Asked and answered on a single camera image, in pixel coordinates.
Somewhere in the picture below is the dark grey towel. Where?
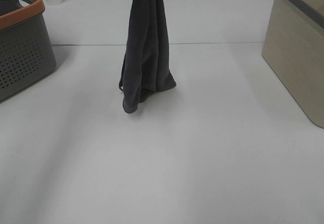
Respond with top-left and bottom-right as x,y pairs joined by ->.
118,0 -> 176,114

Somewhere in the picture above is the beige basket with grey rim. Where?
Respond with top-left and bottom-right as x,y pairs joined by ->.
262,0 -> 323,128

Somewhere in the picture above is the grey basket with orange rim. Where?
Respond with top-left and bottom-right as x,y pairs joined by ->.
1,0 -> 56,101

